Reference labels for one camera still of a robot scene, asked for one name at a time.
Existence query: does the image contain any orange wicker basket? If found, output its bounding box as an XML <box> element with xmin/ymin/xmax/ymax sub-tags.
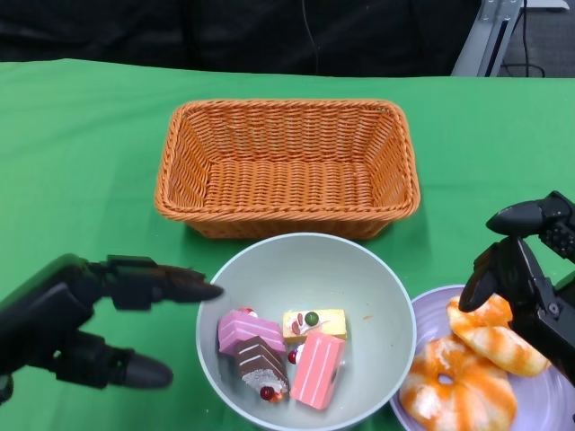
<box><xmin>155</xmin><ymin>99</ymin><xmax>421</xmax><ymax>241</ymax></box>

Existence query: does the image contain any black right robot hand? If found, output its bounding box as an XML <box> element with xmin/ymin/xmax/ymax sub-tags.
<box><xmin>457</xmin><ymin>190</ymin><xmax>575</xmax><ymax>374</ymax></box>

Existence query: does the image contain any black floor cable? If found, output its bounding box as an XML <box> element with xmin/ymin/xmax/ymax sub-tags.
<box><xmin>500</xmin><ymin>0</ymin><xmax>547</xmax><ymax>78</ymax></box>

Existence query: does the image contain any salmon pink cake slice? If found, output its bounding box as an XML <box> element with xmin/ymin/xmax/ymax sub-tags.
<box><xmin>287</xmin><ymin>330</ymin><xmax>348</xmax><ymax>410</ymax></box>

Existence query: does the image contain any chocolate cake slice with cream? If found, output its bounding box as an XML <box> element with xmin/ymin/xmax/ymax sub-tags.
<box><xmin>236</xmin><ymin>335</ymin><xmax>291</xmax><ymax>403</ymax></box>

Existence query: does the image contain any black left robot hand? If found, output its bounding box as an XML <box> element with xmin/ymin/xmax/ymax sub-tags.
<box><xmin>0</xmin><ymin>253</ymin><xmax>225</xmax><ymax>391</ymax></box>

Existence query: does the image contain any lavender round plate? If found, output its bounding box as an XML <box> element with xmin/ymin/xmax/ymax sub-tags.
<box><xmin>388</xmin><ymin>285</ymin><xmax>575</xmax><ymax>431</ymax></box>

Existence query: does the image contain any grey round bowl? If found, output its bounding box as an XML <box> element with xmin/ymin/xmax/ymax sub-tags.
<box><xmin>195</xmin><ymin>233</ymin><xmax>417</xmax><ymax>431</ymax></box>

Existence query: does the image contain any green tablecloth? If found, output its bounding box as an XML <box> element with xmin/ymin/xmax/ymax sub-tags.
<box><xmin>0</xmin><ymin>57</ymin><xmax>575</xmax><ymax>431</ymax></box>

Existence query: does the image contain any black backdrop cloth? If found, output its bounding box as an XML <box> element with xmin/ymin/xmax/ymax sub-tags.
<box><xmin>0</xmin><ymin>0</ymin><xmax>480</xmax><ymax>76</ymax></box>

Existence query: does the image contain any grey metal stand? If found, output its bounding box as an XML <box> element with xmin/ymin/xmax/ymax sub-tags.
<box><xmin>451</xmin><ymin>0</ymin><xmax>568</xmax><ymax>78</ymax></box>

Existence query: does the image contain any orange striped bread ring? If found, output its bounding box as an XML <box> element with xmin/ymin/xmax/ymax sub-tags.
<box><xmin>399</xmin><ymin>335</ymin><xmax>518</xmax><ymax>431</ymax></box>
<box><xmin>447</xmin><ymin>294</ymin><xmax>552</xmax><ymax>377</ymax></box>

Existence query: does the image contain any magenta layered cake slice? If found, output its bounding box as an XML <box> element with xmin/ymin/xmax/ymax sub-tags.
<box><xmin>217</xmin><ymin>307</ymin><xmax>288</xmax><ymax>358</ymax></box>

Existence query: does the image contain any yellow cake slice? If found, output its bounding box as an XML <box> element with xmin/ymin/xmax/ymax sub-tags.
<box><xmin>281</xmin><ymin>308</ymin><xmax>348</xmax><ymax>346</ymax></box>

